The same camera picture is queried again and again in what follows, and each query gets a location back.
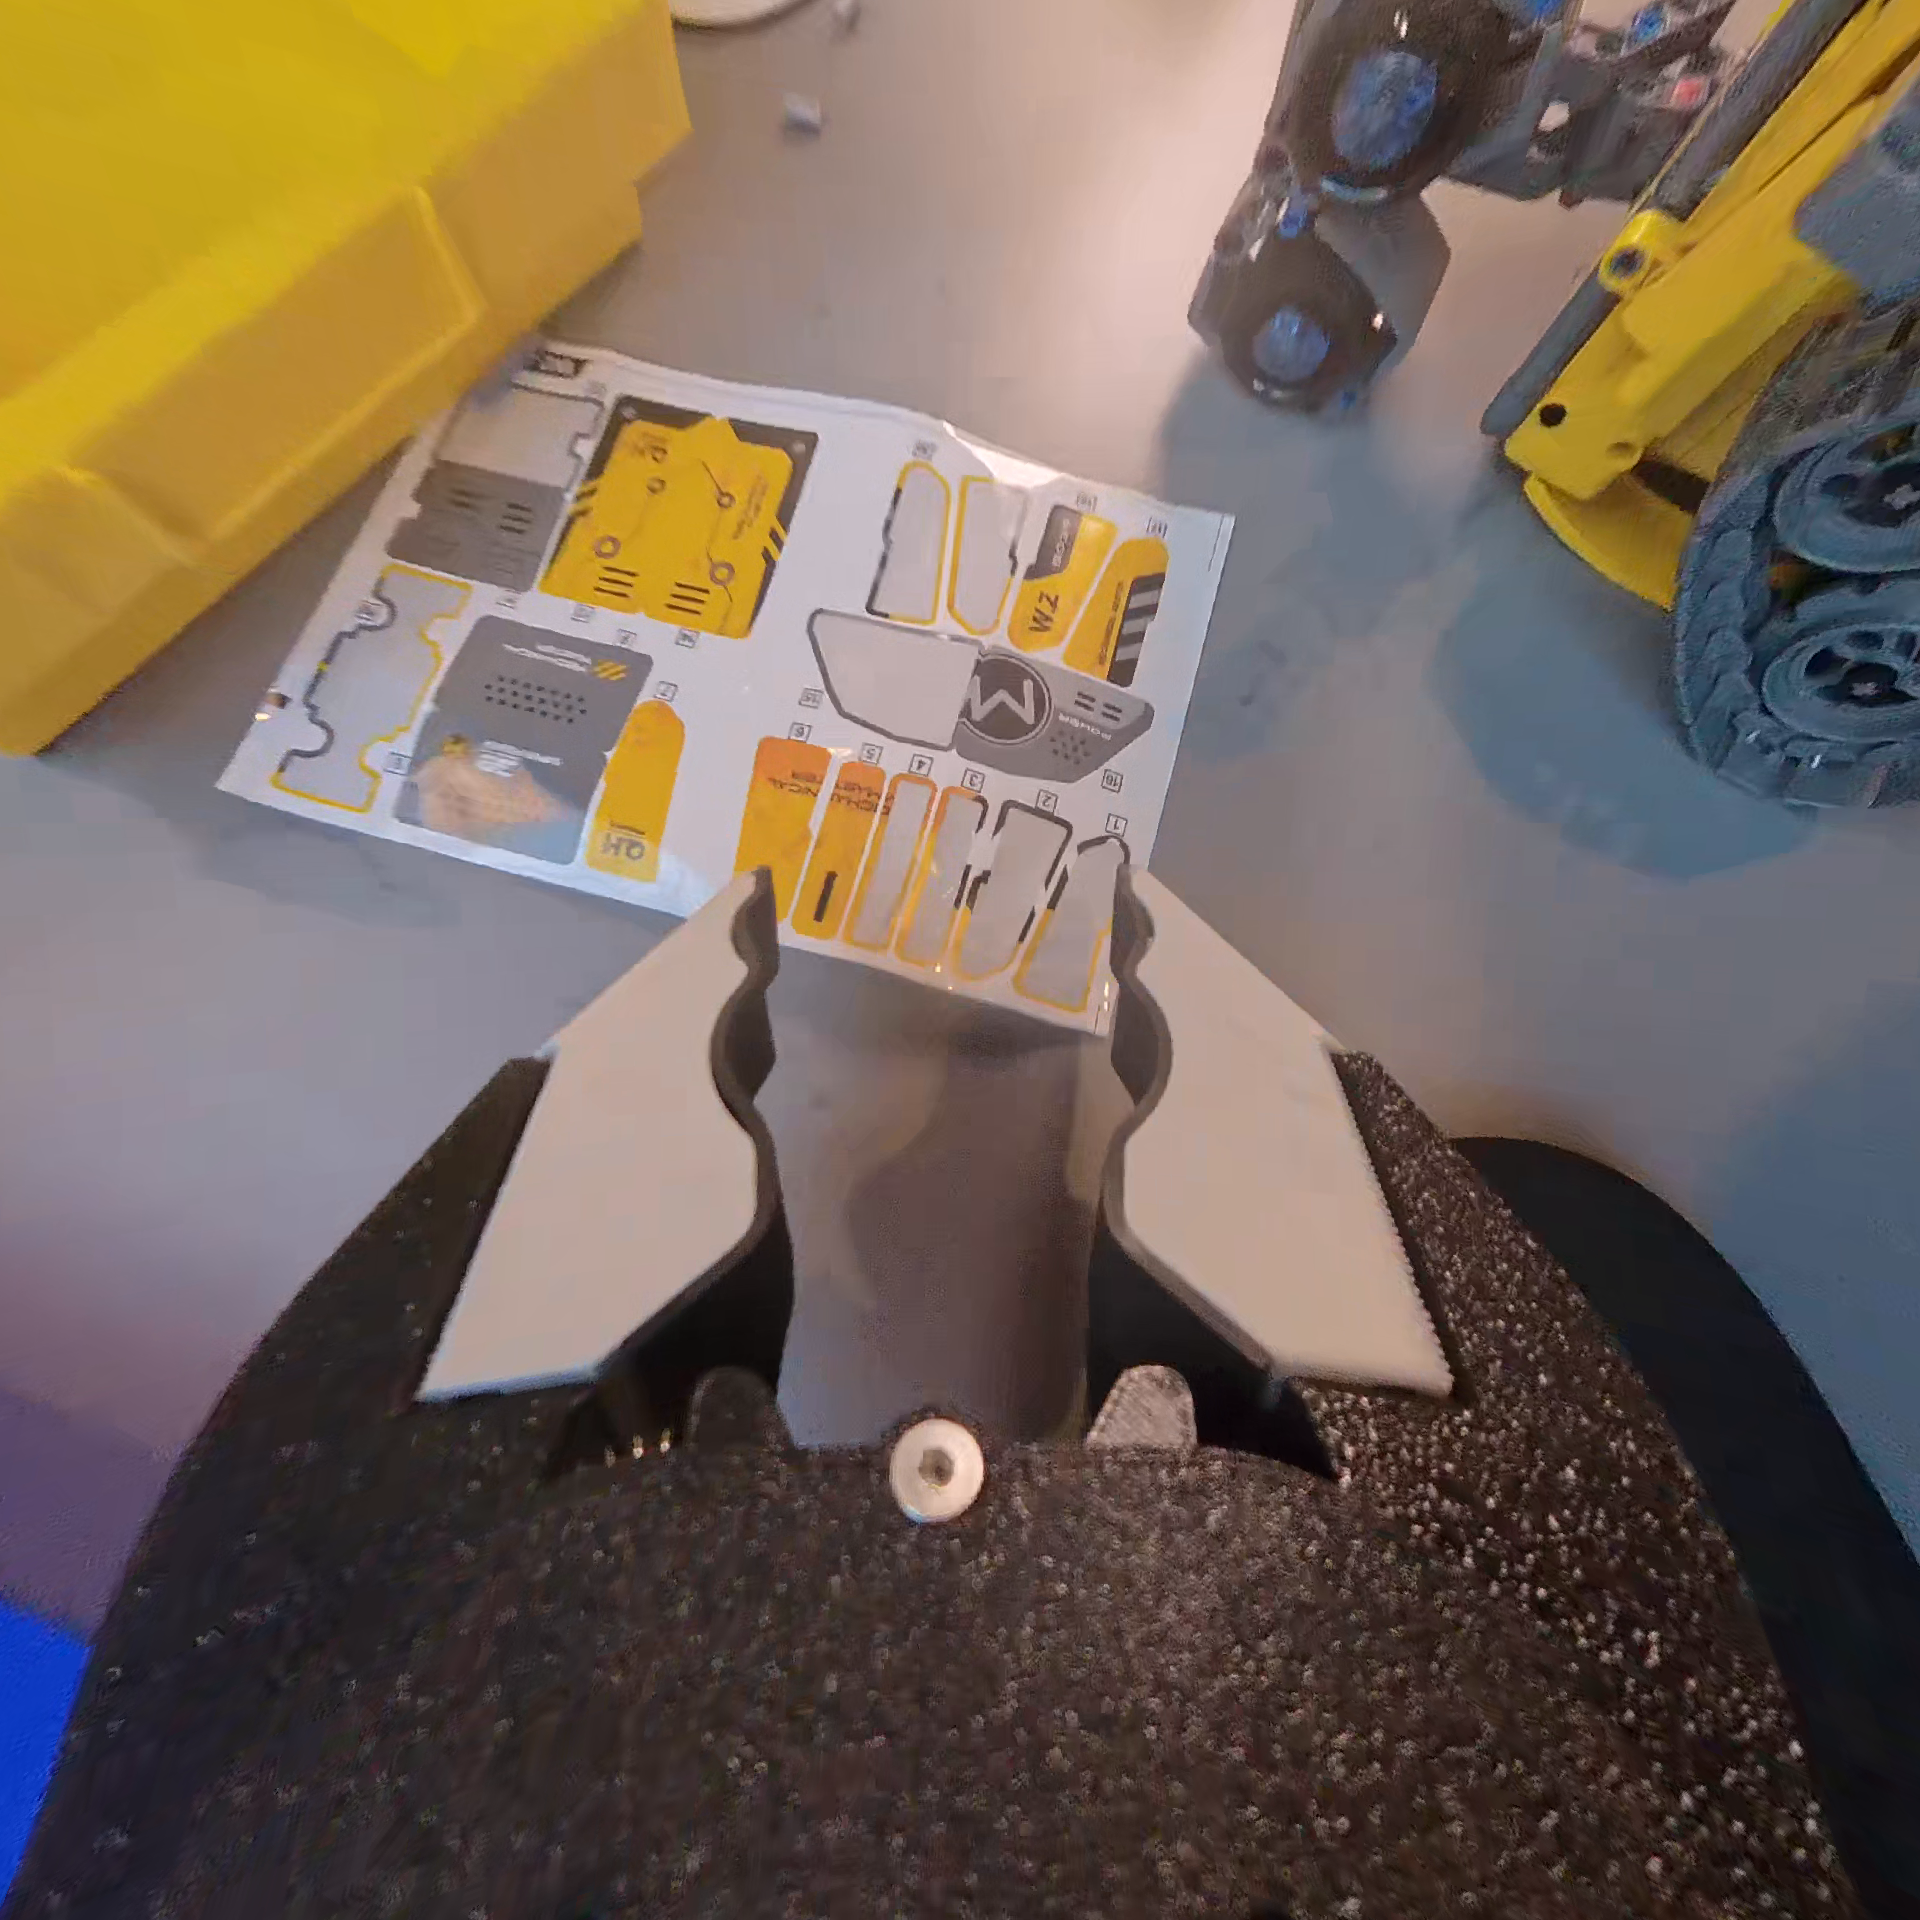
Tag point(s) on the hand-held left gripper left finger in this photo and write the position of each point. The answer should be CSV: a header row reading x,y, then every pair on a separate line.
x,y
630,1155

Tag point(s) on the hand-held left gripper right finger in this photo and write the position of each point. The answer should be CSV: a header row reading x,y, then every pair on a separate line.
x,y
1245,1170

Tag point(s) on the printed sticker sheet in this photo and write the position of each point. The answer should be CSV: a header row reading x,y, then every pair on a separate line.
x,y
720,598

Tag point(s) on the yellow grey brick toy excavator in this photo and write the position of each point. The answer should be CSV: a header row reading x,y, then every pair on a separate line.
x,y
1694,345

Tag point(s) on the blue object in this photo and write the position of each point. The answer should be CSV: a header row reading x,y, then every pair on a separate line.
x,y
37,1755

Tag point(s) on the yellow plastic bin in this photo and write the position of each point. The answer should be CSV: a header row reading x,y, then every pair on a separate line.
x,y
224,299

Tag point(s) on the small grey brick piece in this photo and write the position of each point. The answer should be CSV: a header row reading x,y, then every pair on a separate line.
x,y
803,112

